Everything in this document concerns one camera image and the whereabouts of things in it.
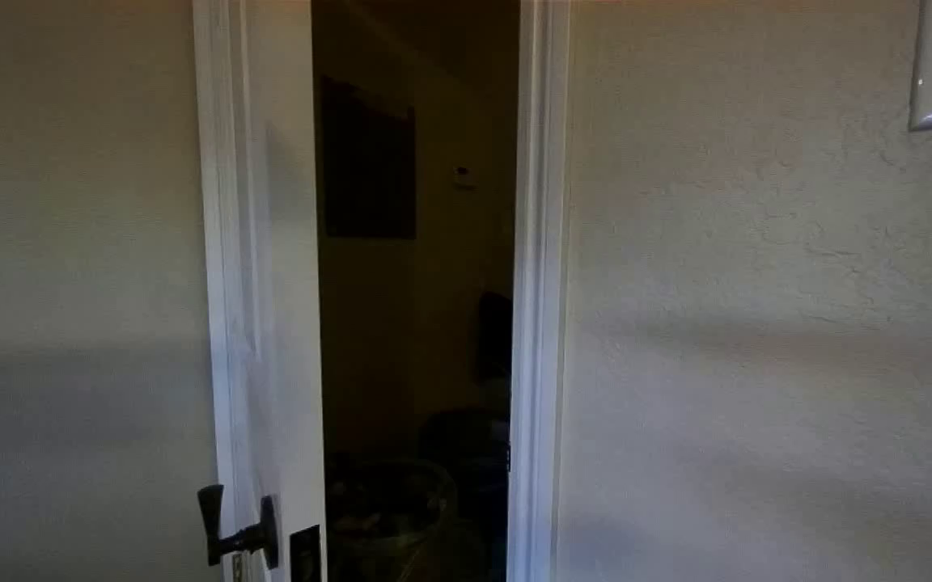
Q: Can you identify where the white panel door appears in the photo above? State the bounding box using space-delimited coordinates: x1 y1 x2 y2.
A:
195 0 326 582

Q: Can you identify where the dark wall picture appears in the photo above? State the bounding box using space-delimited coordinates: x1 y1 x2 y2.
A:
319 80 416 239

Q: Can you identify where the white door frame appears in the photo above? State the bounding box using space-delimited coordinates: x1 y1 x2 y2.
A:
506 0 568 582

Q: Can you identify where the black door lever handle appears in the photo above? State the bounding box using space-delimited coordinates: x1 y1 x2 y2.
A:
196 487 280 568

